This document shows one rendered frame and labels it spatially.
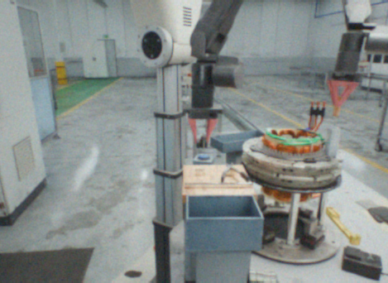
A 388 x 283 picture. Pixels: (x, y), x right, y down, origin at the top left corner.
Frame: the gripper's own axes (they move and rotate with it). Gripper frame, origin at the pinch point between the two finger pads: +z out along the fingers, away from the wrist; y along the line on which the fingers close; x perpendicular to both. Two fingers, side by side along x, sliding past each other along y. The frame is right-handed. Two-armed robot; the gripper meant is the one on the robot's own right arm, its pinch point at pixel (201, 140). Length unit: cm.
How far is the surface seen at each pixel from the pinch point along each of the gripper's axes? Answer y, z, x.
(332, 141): 40.8, 3.9, 10.0
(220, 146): 10.2, 14.3, 36.4
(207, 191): 1.3, 11.9, -6.5
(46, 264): -99, 119, 91
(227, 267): 5.6, 25.9, -17.9
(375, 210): 72, 39, 27
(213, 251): 1.9, 20.1, -19.1
